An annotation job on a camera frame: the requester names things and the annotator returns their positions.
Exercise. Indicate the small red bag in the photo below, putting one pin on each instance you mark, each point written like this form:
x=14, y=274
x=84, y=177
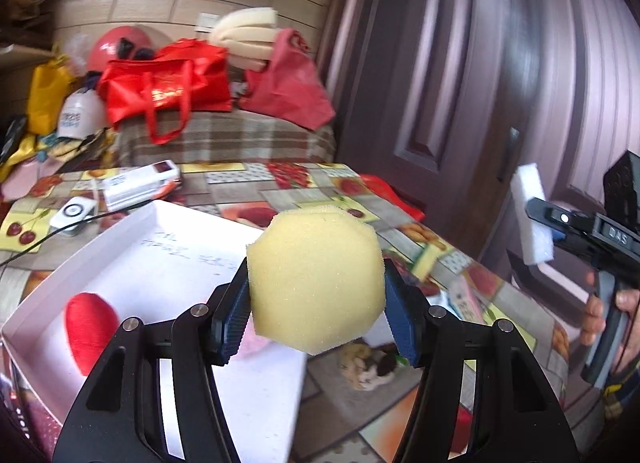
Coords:
x=395, y=195

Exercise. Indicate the yellow octagonal sponge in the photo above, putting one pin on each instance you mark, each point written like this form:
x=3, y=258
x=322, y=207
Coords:
x=315, y=283

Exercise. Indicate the white cardboard box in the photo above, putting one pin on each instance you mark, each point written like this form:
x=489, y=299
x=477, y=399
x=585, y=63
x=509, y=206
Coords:
x=175, y=253

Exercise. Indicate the red plastic bag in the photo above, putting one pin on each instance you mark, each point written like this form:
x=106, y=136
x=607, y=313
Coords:
x=290, y=83

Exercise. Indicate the yellow shopping bag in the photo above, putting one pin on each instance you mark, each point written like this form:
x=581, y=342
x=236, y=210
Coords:
x=47, y=93

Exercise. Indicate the brown panelled door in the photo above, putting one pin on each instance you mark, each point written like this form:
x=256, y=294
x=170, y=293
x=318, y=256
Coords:
x=450, y=68

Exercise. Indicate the large white power bank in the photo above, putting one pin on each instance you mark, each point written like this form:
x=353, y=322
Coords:
x=135, y=188

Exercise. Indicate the white helmet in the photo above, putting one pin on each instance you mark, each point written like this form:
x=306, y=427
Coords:
x=80, y=113

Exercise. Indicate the white foam block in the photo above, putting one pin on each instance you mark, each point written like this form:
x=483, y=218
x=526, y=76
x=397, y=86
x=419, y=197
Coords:
x=532, y=183

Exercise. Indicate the red helmet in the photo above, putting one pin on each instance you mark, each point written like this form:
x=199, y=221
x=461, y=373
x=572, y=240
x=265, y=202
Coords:
x=107, y=50

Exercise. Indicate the pink plush toy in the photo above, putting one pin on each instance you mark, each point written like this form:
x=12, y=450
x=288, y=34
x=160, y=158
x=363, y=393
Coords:
x=256, y=344

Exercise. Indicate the person's right hand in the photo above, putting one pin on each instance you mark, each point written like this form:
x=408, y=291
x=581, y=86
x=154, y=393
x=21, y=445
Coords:
x=592, y=315

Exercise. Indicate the stack of cream foam pieces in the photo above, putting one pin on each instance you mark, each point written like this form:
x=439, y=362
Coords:
x=245, y=35

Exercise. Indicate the red plush toy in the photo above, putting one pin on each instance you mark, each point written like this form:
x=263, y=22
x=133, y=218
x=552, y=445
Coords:
x=90, y=330

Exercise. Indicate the small white power bank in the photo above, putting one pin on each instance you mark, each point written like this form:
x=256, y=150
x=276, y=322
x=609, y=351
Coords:
x=72, y=214

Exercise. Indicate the plaid blanket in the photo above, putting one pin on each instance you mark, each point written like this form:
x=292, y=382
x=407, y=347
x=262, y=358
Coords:
x=240, y=140

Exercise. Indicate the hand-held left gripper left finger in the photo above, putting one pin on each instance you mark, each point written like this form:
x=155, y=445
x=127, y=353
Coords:
x=234, y=315

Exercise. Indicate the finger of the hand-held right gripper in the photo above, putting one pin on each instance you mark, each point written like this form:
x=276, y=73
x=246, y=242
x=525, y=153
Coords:
x=519, y=268
x=555, y=215

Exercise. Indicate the fruit print tablecloth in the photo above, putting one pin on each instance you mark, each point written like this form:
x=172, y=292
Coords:
x=310, y=193

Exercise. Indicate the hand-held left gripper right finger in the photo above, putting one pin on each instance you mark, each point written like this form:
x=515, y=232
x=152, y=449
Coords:
x=400, y=320

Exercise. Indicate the wooden shelf board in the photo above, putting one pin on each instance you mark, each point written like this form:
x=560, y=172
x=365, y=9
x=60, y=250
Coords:
x=25, y=50

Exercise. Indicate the pink sun hat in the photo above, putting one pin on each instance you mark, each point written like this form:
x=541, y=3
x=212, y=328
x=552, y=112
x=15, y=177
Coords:
x=30, y=183

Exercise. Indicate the yellow cloth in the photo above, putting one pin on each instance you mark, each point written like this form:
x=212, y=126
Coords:
x=65, y=145

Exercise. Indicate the red tote bag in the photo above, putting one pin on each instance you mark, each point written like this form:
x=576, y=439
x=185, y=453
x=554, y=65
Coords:
x=170, y=78

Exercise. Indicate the white wall socket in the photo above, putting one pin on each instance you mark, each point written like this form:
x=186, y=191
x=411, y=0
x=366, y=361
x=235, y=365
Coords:
x=206, y=23

